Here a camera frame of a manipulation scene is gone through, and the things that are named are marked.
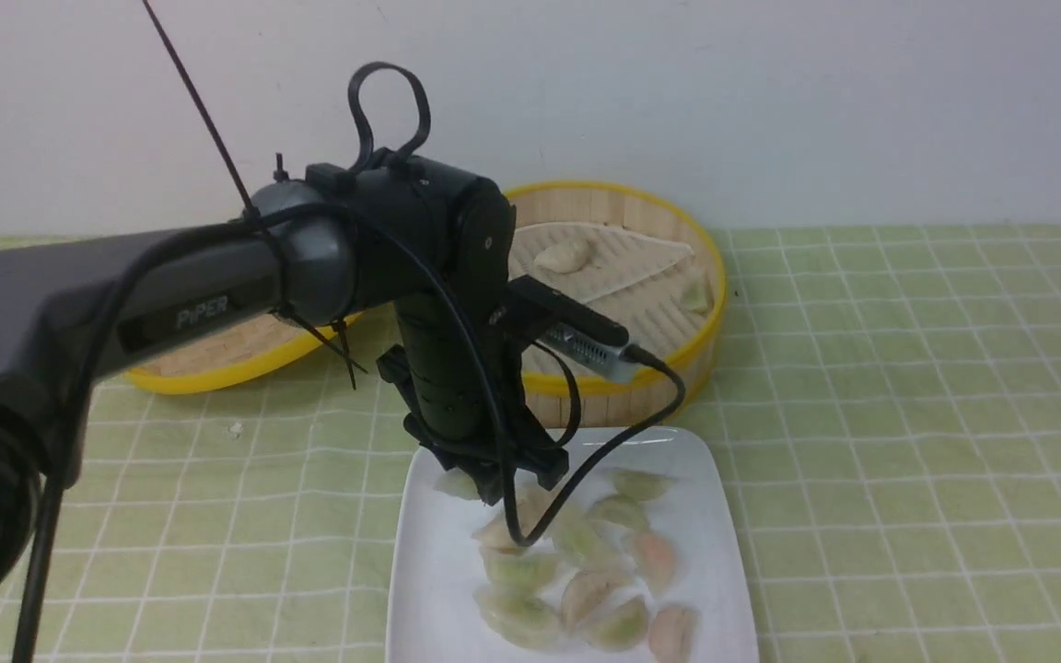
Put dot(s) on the pink dumpling bottom right plate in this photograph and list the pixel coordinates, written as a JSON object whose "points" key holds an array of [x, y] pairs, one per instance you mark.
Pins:
{"points": [[671, 633]]}

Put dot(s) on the pale pink dumpling upper plate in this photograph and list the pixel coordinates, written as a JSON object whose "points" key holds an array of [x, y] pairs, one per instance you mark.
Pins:
{"points": [[533, 502]]}

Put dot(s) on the green dumpling upper middle plate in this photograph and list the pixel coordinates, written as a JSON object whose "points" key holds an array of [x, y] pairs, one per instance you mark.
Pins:
{"points": [[620, 510]]}

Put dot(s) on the white dumpling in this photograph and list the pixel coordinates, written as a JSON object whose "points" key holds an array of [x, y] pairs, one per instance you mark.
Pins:
{"points": [[565, 257]]}

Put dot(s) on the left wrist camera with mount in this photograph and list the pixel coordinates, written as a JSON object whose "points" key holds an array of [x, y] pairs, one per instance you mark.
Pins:
{"points": [[534, 312]]}

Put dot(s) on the white square plate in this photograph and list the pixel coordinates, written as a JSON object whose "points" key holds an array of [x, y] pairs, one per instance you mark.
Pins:
{"points": [[432, 615]]}

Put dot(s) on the black cable tie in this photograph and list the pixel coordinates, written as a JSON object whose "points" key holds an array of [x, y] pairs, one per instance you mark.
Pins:
{"points": [[332, 338]]}

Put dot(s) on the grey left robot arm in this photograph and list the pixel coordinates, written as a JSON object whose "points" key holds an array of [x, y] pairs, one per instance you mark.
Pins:
{"points": [[427, 238]]}

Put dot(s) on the green dumpling plate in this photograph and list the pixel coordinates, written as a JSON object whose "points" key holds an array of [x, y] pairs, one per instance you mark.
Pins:
{"points": [[620, 629], [522, 619], [620, 510], [523, 571]]}

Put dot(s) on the green checkered tablecloth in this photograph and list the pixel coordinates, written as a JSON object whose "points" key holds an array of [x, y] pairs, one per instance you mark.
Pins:
{"points": [[884, 411]]}

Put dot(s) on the pale dumpling left on plate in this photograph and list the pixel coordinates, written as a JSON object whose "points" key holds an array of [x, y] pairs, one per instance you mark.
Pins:
{"points": [[495, 534]]}

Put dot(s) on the green dumpling left middle plate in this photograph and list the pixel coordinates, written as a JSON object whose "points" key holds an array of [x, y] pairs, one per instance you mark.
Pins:
{"points": [[523, 571]]}

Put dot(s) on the pink dumpling right of plate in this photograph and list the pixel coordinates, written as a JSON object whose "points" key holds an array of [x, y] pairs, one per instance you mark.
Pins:
{"points": [[655, 559]]}

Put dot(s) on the pink dumpling lower centre plate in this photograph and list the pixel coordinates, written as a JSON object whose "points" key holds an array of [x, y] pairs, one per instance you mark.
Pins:
{"points": [[586, 591]]}

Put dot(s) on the white steamer liner paper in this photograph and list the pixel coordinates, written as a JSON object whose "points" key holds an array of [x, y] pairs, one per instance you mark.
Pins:
{"points": [[632, 278]]}

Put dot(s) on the green dumpling bottom centre plate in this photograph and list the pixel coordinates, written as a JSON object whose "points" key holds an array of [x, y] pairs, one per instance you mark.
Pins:
{"points": [[620, 629]]}

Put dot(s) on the bamboo steamer lid yellow rim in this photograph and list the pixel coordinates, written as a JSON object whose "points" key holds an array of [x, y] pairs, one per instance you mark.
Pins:
{"points": [[251, 350]]}

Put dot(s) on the green dumpling lower left plate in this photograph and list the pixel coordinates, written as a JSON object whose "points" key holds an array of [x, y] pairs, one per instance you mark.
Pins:
{"points": [[522, 619]]}

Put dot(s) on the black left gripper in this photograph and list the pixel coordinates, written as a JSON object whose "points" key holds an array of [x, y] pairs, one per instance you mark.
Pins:
{"points": [[433, 371]]}

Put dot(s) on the bamboo steamer basket yellow rim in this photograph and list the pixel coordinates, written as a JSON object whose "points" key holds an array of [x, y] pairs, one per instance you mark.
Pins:
{"points": [[619, 206]]}

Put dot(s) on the green dumpling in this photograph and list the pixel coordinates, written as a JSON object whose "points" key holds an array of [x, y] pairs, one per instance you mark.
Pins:
{"points": [[581, 544], [696, 296], [641, 486], [457, 484]]}

